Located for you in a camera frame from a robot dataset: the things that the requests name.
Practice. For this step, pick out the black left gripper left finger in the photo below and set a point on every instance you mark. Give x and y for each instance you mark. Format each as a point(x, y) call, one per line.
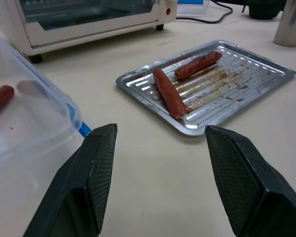
point(76, 187)

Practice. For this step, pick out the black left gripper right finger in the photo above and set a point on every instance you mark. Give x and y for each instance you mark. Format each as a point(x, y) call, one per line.
point(251, 187)

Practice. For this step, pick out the clear plastic container blue clips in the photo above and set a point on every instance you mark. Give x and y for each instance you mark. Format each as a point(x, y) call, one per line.
point(22, 111)

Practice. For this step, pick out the silver ribbed baking tray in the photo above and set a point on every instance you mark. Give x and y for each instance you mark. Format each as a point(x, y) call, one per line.
point(207, 86)

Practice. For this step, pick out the reddish-brown sausage in container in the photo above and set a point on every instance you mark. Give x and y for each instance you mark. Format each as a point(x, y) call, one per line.
point(0, 100)

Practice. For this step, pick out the long reddish-brown sausage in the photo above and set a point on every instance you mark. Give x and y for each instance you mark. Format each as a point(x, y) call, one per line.
point(169, 92)

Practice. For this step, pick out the short reddish-brown sausage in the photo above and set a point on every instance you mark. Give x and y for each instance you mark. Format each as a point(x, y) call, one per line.
point(198, 64)

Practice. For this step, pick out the cream toaster oven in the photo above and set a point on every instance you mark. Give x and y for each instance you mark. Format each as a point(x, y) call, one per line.
point(84, 21)

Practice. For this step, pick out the stainless steel cup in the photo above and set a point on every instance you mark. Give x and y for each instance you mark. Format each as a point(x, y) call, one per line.
point(289, 23)

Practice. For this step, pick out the black rounded object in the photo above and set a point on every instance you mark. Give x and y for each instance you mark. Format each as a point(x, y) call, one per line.
point(264, 8)

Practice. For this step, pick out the clear box with blue lid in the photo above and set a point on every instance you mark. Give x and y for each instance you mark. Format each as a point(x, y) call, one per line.
point(191, 6)

